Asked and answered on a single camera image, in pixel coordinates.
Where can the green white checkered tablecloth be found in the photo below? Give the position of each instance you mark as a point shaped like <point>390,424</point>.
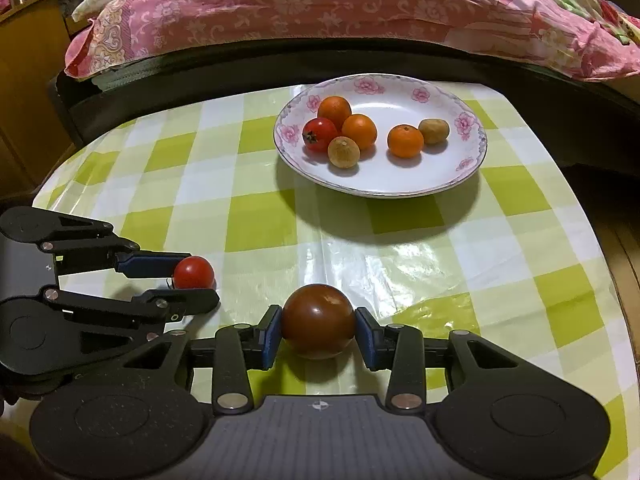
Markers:
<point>509,254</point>

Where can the small orange mandarin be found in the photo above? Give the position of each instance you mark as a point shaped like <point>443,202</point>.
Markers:
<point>335,109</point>

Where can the large dark red tomato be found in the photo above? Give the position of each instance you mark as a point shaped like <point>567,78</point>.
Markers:
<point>318,322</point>

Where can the tan longan fruit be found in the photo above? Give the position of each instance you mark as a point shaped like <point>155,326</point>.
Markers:
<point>434,130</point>
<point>343,152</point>

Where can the small red tomato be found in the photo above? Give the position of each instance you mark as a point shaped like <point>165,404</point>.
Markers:
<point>318,134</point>
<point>193,272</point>

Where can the brown wooden cabinet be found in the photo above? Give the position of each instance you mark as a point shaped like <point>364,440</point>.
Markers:
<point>34,39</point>

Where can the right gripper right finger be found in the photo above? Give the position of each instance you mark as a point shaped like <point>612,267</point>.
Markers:
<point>399,349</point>

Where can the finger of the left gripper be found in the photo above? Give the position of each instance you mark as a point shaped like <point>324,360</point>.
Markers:
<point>155,306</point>
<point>125,259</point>

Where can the black bed frame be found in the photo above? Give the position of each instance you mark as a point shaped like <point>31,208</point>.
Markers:
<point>577,121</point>

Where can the white floral rimmed plate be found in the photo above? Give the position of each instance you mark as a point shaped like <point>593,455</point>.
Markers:
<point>389,101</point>

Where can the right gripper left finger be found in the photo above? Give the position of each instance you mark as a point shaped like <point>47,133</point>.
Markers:
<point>239,348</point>

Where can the large orange mandarin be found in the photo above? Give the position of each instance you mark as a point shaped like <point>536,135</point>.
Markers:
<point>361,130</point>

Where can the pink floral quilt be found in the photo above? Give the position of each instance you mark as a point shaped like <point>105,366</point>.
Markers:
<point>584,39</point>

